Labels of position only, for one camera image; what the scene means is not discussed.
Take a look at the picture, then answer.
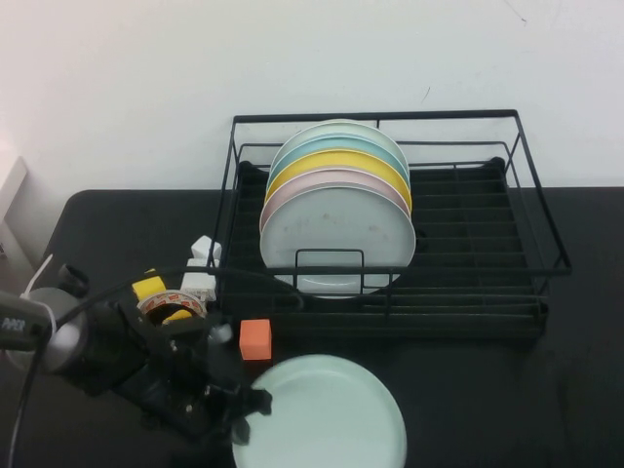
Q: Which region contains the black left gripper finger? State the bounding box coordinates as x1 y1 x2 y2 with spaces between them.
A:
243 387 273 415
231 413 253 447

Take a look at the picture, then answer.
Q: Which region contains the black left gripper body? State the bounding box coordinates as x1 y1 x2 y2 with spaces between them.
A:
116 311 254 440

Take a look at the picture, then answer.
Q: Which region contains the mint green plate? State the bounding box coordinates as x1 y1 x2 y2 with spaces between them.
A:
231 354 409 468

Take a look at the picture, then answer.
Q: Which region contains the grey white plate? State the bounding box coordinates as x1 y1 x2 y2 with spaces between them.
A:
258 180 417 299

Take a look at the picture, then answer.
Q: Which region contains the pink plate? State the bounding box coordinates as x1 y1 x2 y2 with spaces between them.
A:
259 168 413 230

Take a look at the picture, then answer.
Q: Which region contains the yellow plate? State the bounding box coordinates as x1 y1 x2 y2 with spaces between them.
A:
264 149 412 211

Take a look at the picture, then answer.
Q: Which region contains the light blue plate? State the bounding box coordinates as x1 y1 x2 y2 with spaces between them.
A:
266 134 410 196

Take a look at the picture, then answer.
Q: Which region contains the pale green white plate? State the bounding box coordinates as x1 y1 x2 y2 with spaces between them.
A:
270 119 409 170

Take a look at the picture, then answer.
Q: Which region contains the orange foam cube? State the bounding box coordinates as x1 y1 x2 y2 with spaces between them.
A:
239 319 272 363

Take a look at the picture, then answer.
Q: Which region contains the white tape roll tilted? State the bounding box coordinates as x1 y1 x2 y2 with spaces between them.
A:
136 291 209 326

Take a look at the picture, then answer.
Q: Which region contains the yellow foam cube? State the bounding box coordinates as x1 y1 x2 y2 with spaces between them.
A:
132 275 165 302

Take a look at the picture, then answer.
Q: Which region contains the white charger with label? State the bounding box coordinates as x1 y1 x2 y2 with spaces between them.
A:
180 257 218 301

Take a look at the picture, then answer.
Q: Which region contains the small white cube adapter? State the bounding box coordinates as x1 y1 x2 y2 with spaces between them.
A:
189 235 223 260

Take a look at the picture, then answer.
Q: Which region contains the black plastic drip tray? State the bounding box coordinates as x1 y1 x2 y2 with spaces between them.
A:
216 158 550 342

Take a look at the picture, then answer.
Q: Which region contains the white side shelf board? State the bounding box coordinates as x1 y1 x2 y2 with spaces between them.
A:
0 155 30 230

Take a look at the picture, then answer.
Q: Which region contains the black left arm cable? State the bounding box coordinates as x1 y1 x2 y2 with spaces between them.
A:
9 265 306 468

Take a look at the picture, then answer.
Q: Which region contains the white left arm cable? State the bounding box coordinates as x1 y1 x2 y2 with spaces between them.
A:
19 253 58 326

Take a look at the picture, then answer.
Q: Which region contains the black wire dish rack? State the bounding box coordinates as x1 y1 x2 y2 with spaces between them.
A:
207 109 571 342

